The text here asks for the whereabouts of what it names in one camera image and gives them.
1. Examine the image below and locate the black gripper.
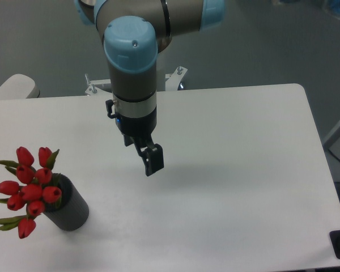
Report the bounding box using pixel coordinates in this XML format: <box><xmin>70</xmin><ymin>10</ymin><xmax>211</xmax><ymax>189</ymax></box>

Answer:
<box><xmin>116</xmin><ymin>108</ymin><xmax>164</xmax><ymax>176</ymax></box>

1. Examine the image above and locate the red tulip bouquet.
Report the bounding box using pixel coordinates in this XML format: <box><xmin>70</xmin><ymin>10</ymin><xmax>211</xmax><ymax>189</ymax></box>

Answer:
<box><xmin>0</xmin><ymin>146</ymin><xmax>63</xmax><ymax>239</ymax></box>

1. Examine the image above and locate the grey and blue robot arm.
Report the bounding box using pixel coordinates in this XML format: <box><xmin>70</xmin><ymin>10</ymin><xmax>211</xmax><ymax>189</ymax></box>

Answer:
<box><xmin>75</xmin><ymin>1</ymin><xmax>225</xmax><ymax>176</ymax></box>

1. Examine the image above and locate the dark grey ribbed vase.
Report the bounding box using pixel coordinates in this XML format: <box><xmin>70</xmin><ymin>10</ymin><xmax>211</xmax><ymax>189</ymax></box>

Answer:
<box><xmin>44</xmin><ymin>173</ymin><xmax>90</xmax><ymax>231</ymax></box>

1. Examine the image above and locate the black connector on wrist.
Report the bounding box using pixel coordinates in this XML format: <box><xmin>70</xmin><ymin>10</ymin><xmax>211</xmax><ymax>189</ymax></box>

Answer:
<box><xmin>105</xmin><ymin>99</ymin><xmax>117</xmax><ymax>119</ymax></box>

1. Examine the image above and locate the white chair armrest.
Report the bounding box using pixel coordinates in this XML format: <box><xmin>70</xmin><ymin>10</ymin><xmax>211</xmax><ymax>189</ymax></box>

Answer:
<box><xmin>0</xmin><ymin>74</ymin><xmax>40</xmax><ymax>101</ymax></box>

